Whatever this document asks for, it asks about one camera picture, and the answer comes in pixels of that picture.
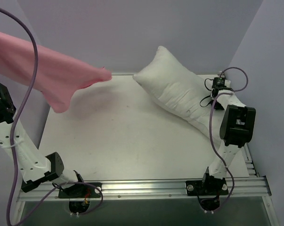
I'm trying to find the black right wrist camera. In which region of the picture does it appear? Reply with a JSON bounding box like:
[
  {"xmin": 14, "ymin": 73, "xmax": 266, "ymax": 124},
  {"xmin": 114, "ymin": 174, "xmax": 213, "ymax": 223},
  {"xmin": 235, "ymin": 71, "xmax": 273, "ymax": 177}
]
[{"xmin": 212, "ymin": 77, "xmax": 232, "ymax": 90}]

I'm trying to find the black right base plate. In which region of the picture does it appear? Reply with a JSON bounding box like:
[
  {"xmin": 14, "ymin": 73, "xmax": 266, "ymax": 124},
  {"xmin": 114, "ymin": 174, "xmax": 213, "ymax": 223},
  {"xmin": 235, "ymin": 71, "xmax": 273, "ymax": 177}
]
[{"xmin": 185, "ymin": 179, "xmax": 229, "ymax": 196}]

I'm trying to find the aluminium rail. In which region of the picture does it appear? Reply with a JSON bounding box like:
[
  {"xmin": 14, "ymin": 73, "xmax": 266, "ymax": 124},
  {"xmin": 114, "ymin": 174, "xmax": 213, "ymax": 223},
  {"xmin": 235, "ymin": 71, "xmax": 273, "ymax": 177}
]
[
  {"xmin": 241, "ymin": 143, "xmax": 258, "ymax": 177},
  {"xmin": 17, "ymin": 177, "xmax": 271, "ymax": 202}
]

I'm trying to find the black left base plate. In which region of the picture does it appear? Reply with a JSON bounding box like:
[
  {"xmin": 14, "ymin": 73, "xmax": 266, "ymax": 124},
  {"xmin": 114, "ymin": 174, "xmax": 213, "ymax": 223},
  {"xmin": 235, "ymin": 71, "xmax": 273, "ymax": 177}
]
[{"xmin": 58, "ymin": 182, "xmax": 102, "ymax": 199}]

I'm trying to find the pink floral pillowcase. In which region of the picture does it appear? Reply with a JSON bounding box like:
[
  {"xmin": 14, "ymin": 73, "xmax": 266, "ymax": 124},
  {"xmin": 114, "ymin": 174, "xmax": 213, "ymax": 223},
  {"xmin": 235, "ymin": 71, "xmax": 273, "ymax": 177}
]
[{"xmin": 0, "ymin": 32, "xmax": 112, "ymax": 113}]

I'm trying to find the aluminium right side rail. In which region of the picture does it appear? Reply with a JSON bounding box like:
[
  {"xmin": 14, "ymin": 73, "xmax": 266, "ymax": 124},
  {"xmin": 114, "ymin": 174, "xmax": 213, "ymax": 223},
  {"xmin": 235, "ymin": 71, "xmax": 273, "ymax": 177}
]
[{"xmin": 241, "ymin": 143, "xmax": 258, "ymax": 177}]

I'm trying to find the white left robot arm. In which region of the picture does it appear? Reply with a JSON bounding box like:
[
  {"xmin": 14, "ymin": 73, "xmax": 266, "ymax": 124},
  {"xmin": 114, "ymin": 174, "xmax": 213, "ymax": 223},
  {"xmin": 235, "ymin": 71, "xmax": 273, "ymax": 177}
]
[{"xmin": 0, "ymin": 83, "xmax": 86, "ymax": 197}]

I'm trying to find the white pillow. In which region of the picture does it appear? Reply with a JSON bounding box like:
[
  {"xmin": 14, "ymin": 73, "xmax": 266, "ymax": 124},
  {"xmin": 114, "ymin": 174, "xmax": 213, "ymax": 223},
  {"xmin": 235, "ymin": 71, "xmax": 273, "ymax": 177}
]
[{"xmin": 133, "ymin": 46, "xmax": 224, "ymax": 146}]

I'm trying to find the aluminium front rail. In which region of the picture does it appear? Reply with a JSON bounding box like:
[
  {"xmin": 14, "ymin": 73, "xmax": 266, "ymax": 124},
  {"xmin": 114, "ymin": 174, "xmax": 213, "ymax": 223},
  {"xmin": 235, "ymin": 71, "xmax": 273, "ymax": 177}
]
[{"xmin": 17, "ymin": 177, "xmax": 271, "ymax": 202}]

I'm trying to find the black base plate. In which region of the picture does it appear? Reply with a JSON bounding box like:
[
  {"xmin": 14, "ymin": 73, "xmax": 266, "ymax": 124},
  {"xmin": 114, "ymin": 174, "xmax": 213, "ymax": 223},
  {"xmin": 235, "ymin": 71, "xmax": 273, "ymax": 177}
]
[
  {"xmin": 185, "ymin": 179, "xmax": 229, "ymax": 196},
  {"xmin": 58, "ymin": 182, "xmax": 102, "ymax": 199}
]

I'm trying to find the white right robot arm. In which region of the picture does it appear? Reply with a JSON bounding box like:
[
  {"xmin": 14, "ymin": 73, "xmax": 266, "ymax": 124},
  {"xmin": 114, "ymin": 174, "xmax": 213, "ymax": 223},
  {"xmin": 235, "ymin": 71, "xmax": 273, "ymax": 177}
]
[{"xmin": 200, "ymin": 89, "xmax": 256, "ymax": 194}]

